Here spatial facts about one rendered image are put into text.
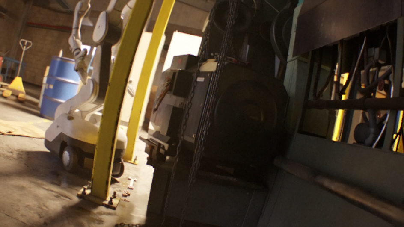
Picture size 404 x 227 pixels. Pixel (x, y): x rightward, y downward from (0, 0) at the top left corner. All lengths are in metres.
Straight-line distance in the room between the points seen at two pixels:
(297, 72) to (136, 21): 1.01
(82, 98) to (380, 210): 2.16
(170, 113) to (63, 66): 3.23
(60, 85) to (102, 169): 3.17
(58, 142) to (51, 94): 2.62
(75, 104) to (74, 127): 0.32
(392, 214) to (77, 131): 2.00
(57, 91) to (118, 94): 3.17
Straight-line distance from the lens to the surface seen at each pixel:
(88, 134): 2.35
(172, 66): 2.33
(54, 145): 2.56
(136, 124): 3.61
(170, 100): 2.22
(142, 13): 1.97
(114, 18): 2.72
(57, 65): 5.07
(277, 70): 2.88
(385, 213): 0.77
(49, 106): 5.08
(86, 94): 2.53
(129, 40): 1.95
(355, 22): 1.50
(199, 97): 1.87
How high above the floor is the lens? 0.57
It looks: 1 degrees up
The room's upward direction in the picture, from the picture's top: 14 degrees clockwise
